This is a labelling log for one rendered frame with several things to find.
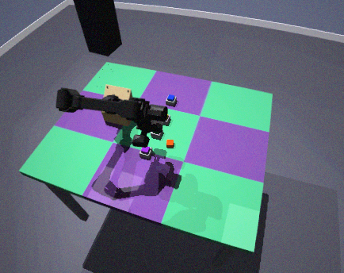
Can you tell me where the purple button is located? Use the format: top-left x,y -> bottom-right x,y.
139,147 -> 153,159

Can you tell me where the green button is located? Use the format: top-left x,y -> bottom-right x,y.
151,129 -> 163,139

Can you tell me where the yellow button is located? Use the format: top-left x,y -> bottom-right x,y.
163,114 -> 170,125

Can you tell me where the blue button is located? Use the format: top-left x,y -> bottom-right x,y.
166,94 -> 177,106

